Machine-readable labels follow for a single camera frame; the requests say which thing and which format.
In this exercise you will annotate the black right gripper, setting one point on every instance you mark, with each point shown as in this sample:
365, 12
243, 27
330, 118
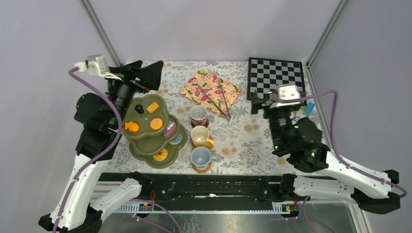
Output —
257, 104

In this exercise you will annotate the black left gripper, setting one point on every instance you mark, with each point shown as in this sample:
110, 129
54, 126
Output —
150, 75

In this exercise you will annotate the square cracker biscuit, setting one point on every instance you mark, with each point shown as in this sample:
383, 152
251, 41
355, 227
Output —
153, 107

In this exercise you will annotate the round waffle biscuit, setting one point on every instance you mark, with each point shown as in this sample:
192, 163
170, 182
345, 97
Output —
156, 124

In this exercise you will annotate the orange star cookie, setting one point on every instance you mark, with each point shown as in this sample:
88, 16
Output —
131, 126

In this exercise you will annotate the dark brown wooden coaster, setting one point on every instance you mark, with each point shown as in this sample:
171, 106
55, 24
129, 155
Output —
205, 124

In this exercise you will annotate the yellow mug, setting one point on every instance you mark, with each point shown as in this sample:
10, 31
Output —
200, 136

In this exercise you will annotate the blue donut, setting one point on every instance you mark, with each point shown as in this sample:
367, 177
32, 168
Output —
177, 140

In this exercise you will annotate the woven rattan coaster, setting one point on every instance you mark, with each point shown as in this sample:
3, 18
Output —
207, 145

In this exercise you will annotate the light blue mug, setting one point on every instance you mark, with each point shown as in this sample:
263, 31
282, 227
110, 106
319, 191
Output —
202, 156

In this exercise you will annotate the light brown wooden coaster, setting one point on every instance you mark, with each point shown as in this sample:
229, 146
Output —
202, 169

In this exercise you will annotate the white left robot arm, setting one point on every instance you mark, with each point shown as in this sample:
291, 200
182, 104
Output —
101, 112

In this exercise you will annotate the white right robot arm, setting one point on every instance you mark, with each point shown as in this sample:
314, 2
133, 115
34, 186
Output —
296, 140

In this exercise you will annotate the black grey chessboard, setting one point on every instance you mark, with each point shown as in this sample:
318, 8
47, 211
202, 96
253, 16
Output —
265, 75

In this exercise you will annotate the floral tablecloth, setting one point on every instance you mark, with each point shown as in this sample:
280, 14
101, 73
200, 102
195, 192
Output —
243, 146

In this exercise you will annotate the floral serving tray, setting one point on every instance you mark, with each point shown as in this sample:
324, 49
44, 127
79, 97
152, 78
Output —
207, 89

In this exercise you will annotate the blue toy brick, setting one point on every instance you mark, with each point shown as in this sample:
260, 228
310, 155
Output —
309, 109

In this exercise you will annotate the green tiered dessert stand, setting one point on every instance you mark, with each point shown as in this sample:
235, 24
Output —
147, 142

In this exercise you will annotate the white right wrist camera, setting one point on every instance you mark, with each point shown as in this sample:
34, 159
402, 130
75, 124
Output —
286, 92

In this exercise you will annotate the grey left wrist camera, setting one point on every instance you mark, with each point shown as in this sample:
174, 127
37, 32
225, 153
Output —
96, 65

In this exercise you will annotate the aluminium corner post left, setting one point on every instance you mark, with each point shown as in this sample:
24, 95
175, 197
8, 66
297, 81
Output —
95, 21

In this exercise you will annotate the aluminium corner post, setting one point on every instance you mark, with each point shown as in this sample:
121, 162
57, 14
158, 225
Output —
325, 34
95, 21

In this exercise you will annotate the aluminium corner post right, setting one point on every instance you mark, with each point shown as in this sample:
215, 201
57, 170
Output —
325, 34

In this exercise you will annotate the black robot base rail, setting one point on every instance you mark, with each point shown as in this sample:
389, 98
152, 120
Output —
198, 192

